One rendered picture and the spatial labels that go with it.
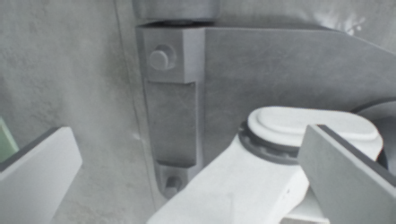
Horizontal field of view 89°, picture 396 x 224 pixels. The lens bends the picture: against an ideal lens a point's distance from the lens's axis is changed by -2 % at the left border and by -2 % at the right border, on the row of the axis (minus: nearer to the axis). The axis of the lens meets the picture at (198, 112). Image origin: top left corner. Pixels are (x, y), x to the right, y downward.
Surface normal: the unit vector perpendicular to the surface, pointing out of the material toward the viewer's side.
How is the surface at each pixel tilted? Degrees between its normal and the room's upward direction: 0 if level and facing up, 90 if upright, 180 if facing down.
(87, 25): 0
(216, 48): 0
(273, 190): 90
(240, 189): 90
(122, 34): 0
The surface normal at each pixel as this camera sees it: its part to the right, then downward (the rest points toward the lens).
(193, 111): -0.18, 0.47
